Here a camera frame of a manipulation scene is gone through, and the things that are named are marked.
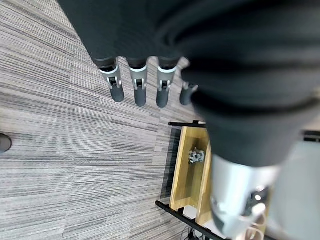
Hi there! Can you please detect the black metal rack frame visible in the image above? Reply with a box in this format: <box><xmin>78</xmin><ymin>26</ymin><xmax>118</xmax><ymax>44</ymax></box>
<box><xmin>155</xmin><ymin>120</ymin><xmax>320</xmax><ymax>240</ymax></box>

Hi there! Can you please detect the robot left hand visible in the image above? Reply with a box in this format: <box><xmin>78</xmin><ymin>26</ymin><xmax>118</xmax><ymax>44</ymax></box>
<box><xmin>57</xmin><ymin>0</ymin><xmax>320</xmax><ymax>238</ymax></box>

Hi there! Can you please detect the robot dark foot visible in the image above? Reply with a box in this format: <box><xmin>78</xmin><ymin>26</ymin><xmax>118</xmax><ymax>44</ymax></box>
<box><xmin>0</xmin><ymin>133</ymin><xmax>13</xmax><ymax>155</ymax></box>

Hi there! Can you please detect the black cable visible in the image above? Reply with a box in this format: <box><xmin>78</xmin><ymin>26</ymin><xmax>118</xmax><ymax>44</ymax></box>
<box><xmin>180</xmin><ymin>224</ymin><xmax>205</xmax><ymax>240</ymax></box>

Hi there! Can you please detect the wooden shoe rack shelf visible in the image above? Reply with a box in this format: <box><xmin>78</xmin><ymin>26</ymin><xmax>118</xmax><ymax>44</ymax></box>
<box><xmin>169</xmin><ymin>126</ymin><xmax>214</xmax><ymax>224</ymax></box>

